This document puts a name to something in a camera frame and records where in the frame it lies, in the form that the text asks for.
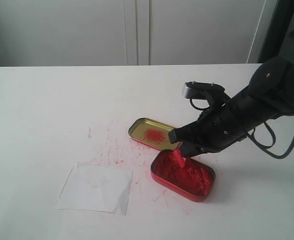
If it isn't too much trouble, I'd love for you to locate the red ink tin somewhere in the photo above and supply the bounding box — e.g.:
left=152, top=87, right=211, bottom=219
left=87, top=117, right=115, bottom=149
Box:
left=150, top=149, right=216, bottom=203

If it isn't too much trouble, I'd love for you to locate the gold tin lid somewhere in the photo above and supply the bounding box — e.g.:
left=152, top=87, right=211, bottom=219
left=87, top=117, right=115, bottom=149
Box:
left=128, top=117, right=178, bottom=151

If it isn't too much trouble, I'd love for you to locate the red stamp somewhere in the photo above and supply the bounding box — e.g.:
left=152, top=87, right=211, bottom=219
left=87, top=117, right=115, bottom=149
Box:
left=172, top=148, right=186, bottom=169

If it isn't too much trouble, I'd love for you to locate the white paper sheet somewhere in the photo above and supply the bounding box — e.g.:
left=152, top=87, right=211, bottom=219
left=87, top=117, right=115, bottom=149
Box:
left=55, top=162, right=132, bottom=216

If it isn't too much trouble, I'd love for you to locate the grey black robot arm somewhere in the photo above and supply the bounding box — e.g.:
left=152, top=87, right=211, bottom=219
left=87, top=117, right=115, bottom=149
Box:
left=168, top=56, right=294, bottom=159

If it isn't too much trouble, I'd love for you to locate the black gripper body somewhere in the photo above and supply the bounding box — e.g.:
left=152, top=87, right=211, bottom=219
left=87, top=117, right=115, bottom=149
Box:
left=195, top=88, right=269, bottom=153

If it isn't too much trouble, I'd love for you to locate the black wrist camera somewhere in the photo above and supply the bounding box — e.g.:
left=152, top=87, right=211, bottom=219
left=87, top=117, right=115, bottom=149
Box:
left=182, top=81, right=231, bottom=111

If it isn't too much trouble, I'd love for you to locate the white cabinet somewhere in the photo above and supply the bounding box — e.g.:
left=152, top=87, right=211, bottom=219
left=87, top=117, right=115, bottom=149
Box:
left=0, top=0, right=294, bottom=67

